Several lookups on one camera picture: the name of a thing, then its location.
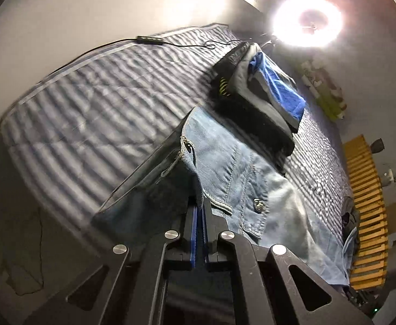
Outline potted plant in white pot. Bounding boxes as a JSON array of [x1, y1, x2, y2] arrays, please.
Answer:
[[381, 164, 396, 193]]

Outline black light cable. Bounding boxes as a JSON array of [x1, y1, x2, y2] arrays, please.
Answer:
[[54, 39, 249, 72]]

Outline white ring light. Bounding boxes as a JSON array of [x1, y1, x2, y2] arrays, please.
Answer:
[[273, 0, 344, 48]]

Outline wooden slatted rail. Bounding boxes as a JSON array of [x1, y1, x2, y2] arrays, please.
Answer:
[[343, 135, 390, 290]]

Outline brown patterned folded blanket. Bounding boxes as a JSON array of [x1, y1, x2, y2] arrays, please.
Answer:
[[298, 59, 344, 89]]

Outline striped bed blanket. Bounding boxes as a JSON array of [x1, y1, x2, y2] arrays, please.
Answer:
[[1, 24, 354, 244]]

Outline dark grey garment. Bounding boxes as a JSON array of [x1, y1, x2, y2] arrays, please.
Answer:
[[341, 198, 359, 241]]

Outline blue denim garment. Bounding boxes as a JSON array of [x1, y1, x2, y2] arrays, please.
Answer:
[[342, 227, 358, 275]]

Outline black cable remote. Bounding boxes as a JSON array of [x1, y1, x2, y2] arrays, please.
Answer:
[[136, 35, 166, 44]]

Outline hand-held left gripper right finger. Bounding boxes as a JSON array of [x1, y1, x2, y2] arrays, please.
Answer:
[[203, 198, 371, 325]]

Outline light blue denim jeans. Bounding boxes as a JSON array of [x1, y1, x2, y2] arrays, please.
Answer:
[[91, 105, 351, 285]]

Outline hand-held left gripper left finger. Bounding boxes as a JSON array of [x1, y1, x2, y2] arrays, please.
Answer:
[[25, 205, 202, 325]]

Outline folded black and blue clothes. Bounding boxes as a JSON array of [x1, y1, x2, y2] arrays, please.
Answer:
[[209, 41, 307, 156]]

